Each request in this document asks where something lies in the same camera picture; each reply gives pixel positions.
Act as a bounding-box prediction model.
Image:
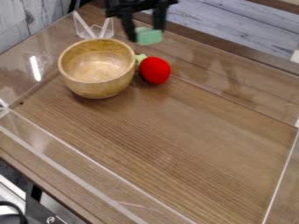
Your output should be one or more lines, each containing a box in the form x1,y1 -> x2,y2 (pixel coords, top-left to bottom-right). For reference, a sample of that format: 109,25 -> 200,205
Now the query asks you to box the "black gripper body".
104,0 -> 179,18

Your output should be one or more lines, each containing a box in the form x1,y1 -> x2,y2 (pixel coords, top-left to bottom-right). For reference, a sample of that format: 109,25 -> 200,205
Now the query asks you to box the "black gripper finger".
120,10 -> 136,42
152,3 -> 168,31

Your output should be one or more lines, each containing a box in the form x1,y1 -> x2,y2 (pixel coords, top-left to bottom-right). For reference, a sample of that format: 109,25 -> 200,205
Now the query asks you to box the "green rectangular block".
135,27 -> 163,46

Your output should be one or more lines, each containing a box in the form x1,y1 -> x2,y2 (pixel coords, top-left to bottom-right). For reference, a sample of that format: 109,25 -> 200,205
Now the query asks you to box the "brown wooden bowl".
57,38 -> 136,99

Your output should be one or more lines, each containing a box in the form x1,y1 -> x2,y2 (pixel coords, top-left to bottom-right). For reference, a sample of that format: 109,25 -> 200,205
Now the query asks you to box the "red plush strawberry toy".
135,54 -> 171,85

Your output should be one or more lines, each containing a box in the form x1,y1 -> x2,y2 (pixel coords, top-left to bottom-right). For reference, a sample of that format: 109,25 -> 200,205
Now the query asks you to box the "clear acrylic corner bracket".
72,11 -> 115,39

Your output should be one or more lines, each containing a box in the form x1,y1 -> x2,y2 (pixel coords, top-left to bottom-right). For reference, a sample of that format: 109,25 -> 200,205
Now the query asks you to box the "clear acrylic tray wall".
0,99 -> 195,224

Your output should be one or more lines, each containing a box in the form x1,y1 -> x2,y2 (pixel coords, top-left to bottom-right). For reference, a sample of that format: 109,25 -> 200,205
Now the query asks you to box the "black table leg bracket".
24,185 -> 68,224

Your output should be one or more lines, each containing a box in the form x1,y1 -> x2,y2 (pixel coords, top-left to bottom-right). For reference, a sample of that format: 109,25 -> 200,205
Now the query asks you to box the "black cable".
0,200 -> 29,224

